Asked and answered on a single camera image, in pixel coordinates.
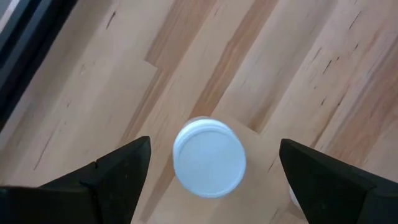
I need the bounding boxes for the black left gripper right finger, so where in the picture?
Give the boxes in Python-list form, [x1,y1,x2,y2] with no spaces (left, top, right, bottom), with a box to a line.
[278,138,398,224]

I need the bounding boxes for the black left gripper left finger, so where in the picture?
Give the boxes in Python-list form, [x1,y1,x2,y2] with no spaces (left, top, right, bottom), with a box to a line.
[0,135,152,224]

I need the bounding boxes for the white pill bottle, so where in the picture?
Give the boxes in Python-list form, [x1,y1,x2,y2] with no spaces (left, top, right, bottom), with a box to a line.
[172,116,248,199]

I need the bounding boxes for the black aluminium table frame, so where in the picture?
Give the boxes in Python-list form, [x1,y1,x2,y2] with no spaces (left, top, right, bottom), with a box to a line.
[0,0,78,131]

